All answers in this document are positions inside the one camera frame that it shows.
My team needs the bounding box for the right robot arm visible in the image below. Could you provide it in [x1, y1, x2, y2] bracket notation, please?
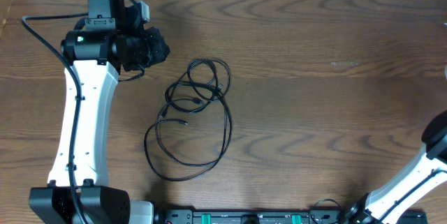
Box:
[340, 112, 446, 224]

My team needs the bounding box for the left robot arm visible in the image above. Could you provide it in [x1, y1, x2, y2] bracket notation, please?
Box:
[29, 0, 170, 223]

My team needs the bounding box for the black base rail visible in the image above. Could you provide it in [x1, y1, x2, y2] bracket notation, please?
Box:
[154, 209, 341, 224]

